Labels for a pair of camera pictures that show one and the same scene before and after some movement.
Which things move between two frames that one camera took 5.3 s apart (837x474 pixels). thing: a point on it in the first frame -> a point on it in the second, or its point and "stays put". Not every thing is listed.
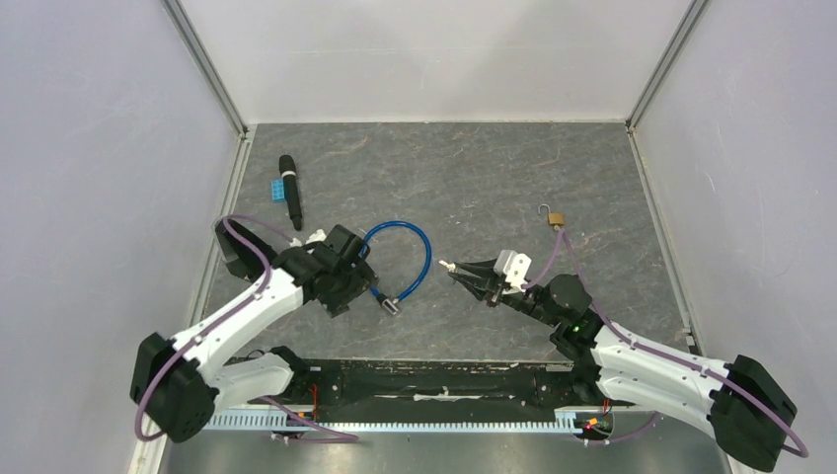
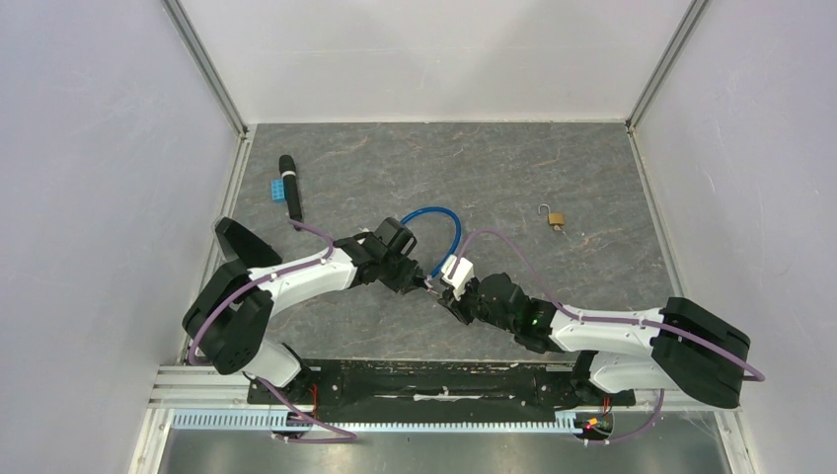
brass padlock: x=555 y=219 stays put
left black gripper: x=362 y=276 -> x=404 y=283
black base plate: x=417 y=386 stays put
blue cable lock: x=392 y=304 -> x=428 y=279
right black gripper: x=483 y=281 -> x=458 y=307
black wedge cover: x=242 y=260 stays put
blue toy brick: x=277 y=191 stays put
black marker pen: x=287 y=167 stays put
